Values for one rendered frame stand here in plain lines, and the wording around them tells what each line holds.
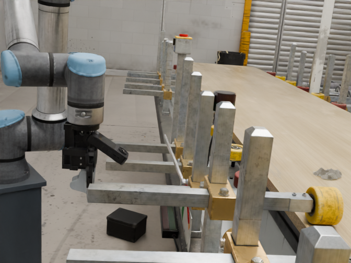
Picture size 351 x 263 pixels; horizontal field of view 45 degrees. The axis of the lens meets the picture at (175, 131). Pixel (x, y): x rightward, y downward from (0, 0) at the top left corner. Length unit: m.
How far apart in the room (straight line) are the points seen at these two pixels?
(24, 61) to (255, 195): 0.70
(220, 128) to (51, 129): 1.04
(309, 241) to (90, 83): 0.73
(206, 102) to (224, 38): 8.07
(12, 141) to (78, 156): 0.74
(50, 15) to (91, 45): 7.36
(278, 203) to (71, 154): 0.51
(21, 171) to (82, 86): 0.88
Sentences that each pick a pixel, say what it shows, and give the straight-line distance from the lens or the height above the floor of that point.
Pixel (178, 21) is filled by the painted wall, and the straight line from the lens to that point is 9.00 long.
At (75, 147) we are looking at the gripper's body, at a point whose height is 0.96.
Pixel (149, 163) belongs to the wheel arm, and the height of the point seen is 0.84.
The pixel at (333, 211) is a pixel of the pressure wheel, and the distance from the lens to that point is 0.94.
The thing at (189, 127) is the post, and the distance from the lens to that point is 1.38.
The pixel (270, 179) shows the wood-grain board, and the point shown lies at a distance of 1.18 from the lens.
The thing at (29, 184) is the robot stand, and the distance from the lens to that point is 1.83.
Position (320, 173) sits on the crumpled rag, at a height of 0.91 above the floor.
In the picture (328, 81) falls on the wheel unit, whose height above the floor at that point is 0.97.
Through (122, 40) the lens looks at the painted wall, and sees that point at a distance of 8.97.
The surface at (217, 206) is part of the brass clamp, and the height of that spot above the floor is 0.95.
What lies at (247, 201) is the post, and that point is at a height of 1.05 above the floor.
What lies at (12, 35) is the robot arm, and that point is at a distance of 1.25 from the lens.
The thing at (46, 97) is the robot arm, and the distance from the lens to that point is 1.76.
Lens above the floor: 1.31
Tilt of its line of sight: 15 degrees down
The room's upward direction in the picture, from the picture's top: 5 degrees clockwise
